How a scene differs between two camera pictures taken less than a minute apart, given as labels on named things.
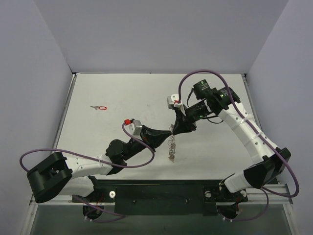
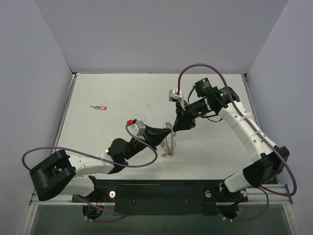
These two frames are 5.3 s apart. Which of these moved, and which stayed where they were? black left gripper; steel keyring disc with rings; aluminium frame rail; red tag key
Moved: steel keyring disc with rings
Stayed: black left gripper; red tag key; aluminium frame rail
